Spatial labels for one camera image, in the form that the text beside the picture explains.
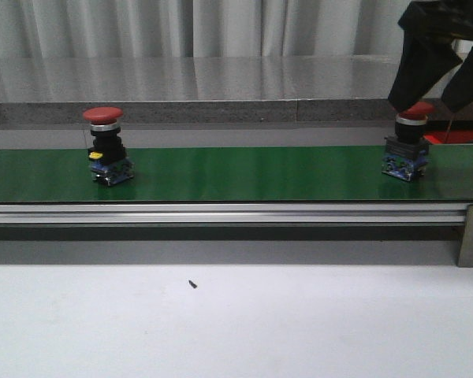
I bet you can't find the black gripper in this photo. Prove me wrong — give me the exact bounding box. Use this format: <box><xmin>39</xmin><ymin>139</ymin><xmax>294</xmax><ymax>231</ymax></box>
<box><xmin>388</xmin><ymin>1</ymin><xmax>473</xmax><ymax>113</ymax></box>

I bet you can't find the aluminium conveyor side rail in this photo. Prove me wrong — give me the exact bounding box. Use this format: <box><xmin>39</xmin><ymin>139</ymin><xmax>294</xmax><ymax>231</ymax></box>
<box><xmin>0</xmin><ymin>202</ymin><xmax>468</xmax><ymax>225</ymax></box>

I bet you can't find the grey curtain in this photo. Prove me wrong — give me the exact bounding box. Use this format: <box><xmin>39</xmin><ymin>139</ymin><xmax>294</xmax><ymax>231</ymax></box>
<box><xmin>0</xmin><ymin>1</ymin><xmax>407</xmax><ymax>59</ymax></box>

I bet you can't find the green conveyor belt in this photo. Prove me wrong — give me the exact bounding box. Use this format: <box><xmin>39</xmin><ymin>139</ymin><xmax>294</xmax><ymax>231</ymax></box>
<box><xmin>0</xmin><ymin>145</ymin><xmax>473</xmax><ymax>203</ymax></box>

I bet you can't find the grey stone counter ledge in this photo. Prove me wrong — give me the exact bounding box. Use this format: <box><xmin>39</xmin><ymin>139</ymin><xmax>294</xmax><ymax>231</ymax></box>
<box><xmin>0</xmin><ymin>53</ymin><xmax>473</xmax><ymax>128</ymax></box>

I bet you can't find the red plastic tray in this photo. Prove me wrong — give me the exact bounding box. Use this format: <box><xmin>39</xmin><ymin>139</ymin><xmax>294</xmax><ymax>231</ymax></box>
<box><xmin>424</xmin><ymin>127</ymin><xmax>473</xmax><ymax>145</ymax></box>

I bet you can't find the red mushroom push button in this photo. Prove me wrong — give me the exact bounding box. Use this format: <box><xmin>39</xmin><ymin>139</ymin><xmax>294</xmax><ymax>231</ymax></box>
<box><xmin>83</xmin><ymin>106</ymin><xmax>134</xmax><ymax>187</ymax></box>
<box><xmin>382</xmin><ymin>102</ymin><xmax>434</xmax><ymax>182</ymax></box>

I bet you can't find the red and black wire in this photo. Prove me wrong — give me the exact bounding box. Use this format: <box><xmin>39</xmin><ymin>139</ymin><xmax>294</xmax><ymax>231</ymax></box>
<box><xmin>443</xmin><ymin>112</ymin><xmax>456</xmax><ymax>146</ymax></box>

